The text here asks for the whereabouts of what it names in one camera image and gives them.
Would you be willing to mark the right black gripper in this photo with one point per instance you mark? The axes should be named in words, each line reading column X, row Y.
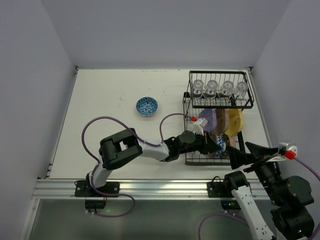
column 258, row 163

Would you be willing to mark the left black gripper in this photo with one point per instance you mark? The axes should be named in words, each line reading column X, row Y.
column 207, row 144

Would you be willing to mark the blue zigzag bowl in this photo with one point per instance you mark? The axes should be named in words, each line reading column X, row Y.
column 220, row 142

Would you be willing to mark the green leaf bowl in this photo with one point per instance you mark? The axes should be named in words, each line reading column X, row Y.
column 226, row 140

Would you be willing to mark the pink bowl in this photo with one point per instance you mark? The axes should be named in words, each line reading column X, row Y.
column 232, row 142

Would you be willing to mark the purple plate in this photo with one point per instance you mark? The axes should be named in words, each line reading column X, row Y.
column 210, row 115

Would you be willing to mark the brown plate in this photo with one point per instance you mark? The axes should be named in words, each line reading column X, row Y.
column 223, row 121

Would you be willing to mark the orange patterned bowl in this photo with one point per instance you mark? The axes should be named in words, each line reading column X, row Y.
column 213, row 138

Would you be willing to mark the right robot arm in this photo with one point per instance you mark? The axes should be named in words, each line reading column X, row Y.
column 290, row 195

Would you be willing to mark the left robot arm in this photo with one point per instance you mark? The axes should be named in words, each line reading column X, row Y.
column 123, row 147

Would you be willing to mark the yellow plate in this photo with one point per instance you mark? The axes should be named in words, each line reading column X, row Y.
column 236, row 122

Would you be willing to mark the right black controller box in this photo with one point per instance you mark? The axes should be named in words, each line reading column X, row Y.
column 230, row 205

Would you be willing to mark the black controller box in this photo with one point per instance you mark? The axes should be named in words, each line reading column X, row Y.
column 94, row 205
column 230, row 205

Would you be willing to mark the clear glass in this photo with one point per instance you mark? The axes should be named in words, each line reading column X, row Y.
column 197, row 88
column 240, row 90
column 210, row 90
column 226, row 89

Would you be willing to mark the left black controller box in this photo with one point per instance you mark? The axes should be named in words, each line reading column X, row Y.
column 94, row 205

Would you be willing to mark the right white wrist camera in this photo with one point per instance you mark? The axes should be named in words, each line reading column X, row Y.
column 287, row 150

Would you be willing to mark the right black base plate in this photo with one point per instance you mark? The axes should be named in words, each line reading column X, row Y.
column 216, row 188

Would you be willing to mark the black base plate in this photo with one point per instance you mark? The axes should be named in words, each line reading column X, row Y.
column 83, row 189
column 216, row 188

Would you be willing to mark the black wire dish rack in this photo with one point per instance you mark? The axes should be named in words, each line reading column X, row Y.
column 193, row 107

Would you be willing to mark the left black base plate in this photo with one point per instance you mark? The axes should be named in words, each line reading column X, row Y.
column 83, row 189

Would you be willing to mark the aluminium mounting rail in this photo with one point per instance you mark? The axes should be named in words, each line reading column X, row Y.
column 140, row 189

